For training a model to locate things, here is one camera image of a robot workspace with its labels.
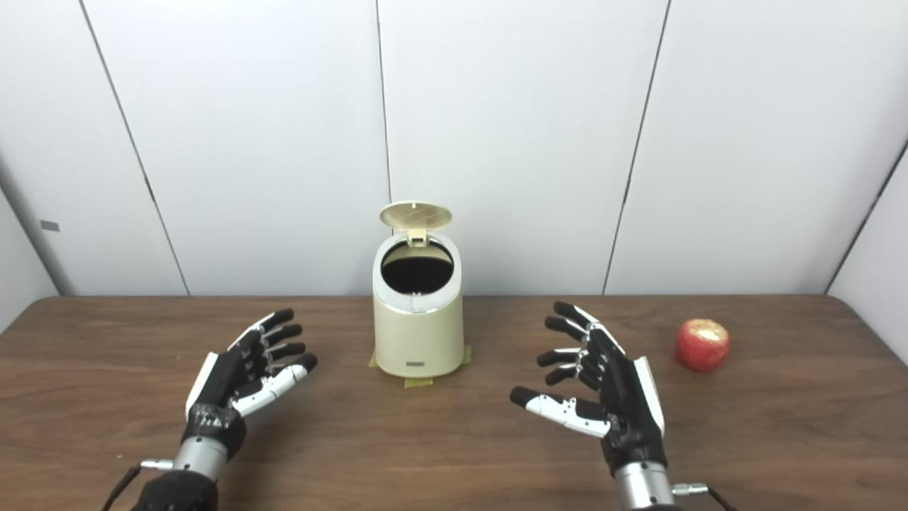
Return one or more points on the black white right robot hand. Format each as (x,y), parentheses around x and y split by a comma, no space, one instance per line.
(624,404)

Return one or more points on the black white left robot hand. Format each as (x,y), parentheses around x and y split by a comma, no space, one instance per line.
(216,387)

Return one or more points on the red apple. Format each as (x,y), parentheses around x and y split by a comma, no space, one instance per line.
(702,345)

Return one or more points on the cream round bin lid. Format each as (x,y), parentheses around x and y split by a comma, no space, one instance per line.
(416,215)

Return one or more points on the cream-colored bin body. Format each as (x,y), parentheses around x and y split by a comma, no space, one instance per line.
(418,337)

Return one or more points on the gray wall sticker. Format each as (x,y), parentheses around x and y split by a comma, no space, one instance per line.
(50,226)

